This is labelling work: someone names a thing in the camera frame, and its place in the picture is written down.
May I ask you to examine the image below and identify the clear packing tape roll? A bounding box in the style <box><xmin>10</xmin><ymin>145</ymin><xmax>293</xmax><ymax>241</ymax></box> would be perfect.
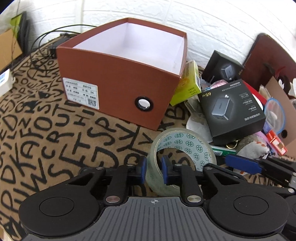
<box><xmin>145</xmin><ymin>128</ymin><xmax>217</xmax><ymax>196</ymax></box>

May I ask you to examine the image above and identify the black charger box large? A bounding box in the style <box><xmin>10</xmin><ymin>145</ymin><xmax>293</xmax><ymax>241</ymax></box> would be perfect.
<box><xmin>198</xmin><ymin>79</ymin><xmax>265</xmax><ymax>146</ymax></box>

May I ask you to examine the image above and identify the white printed cloth pouch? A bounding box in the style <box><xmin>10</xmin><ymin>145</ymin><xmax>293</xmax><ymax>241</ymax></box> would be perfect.
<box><xmin>236</xmin><ymin>135</ymin><xmax>269</xmax><ymax>159</ymax></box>

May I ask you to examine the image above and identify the playing card box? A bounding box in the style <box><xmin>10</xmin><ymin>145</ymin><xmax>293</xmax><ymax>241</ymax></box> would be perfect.
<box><xmin>266</xmin><ymin>130</ymin><xmax>287</xmax><ymax>156</ymax></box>

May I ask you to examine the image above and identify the tan cardboard box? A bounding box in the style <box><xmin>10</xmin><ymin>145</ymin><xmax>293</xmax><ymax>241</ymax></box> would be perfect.
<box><xmin>263</xmin><ymin>77</ymin><xmax>295</xmax><ymax>153</ymax></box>

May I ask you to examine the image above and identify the white round pad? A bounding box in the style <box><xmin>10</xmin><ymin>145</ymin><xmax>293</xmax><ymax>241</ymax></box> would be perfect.
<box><xmin>185</xmin><ymin>100</ymin><xmax>213</xmax><ymax>143</ymax></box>

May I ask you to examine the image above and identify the blue rim small net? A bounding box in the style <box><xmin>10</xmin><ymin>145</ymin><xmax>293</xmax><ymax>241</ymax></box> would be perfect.
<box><xmin>264</xmin><ymin>98</ymin><xmax>285</xmax><ymax>134</ymax></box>

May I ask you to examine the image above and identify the yellow green medicine box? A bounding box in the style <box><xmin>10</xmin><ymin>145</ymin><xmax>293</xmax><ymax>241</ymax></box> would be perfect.
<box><xmin>170</xmin><ymin>60</ymin><xmax>201</xmax><ymax>106</ymax></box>

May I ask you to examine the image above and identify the brown shoe box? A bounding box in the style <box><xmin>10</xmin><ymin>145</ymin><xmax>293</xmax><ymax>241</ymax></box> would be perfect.
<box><xmin>56</xmin><ymin>18</ymin><xmax>187</xmax><ymax>130</ymax></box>

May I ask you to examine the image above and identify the letter pattern tan rug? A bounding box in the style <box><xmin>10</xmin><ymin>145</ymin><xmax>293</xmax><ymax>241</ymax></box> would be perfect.
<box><xmin>0</xmin><ymin>38</ymin><xmax>296</xmax><ymax>241</ymax></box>

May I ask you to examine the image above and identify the black charger box upright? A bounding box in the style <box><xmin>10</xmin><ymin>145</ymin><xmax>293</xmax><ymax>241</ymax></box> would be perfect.
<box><xmin>201</xmin><ymin>50</ymin><xmax>244</xmax><ymax>84</ymax></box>

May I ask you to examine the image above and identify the dark brown shoe box lid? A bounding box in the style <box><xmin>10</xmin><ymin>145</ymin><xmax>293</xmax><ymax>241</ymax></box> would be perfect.
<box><xmin>241</xmin><ymin>33</ymin><xmax>295</xmax><ymax>90</ymax></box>

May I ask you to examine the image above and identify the large cardboard box background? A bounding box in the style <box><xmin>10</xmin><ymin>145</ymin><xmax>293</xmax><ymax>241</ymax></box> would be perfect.
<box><xmin>0</xmin><ymin>29</ymin><xmax>23</xmax><ymax>71</ymax></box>

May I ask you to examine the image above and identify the black cable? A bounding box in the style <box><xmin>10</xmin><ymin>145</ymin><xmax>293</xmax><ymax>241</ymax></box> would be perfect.
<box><xmin>30</xmin><ymin>24</ymin><xmax>98</xmax><ymax>70</ymax></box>

